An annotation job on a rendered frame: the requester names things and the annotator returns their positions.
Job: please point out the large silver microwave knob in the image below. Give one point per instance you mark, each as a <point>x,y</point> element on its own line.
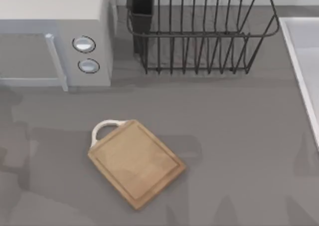
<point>83,44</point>

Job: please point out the small silver microwave knob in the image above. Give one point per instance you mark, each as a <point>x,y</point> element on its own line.
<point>88,66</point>

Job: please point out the microwave door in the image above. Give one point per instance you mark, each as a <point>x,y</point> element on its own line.
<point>25,56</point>

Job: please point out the black cutlery holder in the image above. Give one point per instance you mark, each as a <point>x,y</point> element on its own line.
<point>142,9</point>

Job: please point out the pale microwave oven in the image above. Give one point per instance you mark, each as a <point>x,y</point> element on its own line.
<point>99,4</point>

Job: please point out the white sink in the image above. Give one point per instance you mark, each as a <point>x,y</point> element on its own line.
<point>302,68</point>

